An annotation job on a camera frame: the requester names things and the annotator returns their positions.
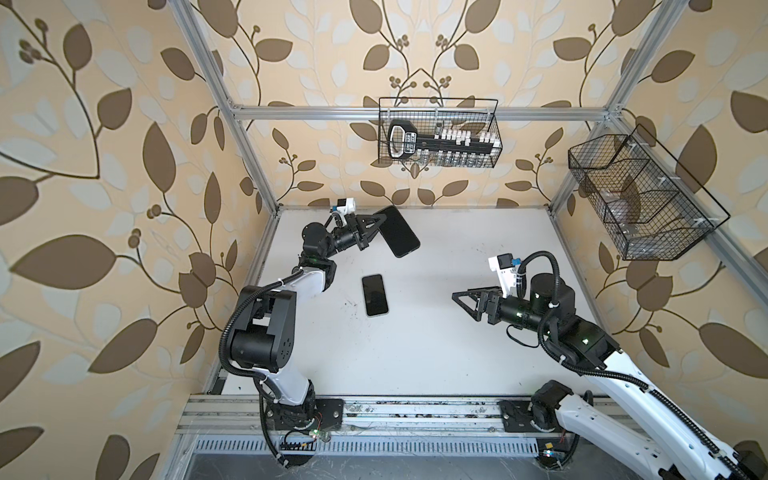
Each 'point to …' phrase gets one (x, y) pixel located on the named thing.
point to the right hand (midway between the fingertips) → (462, 298)
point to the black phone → (397, 233)
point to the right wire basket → (654, 208)
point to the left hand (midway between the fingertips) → (388, 219)
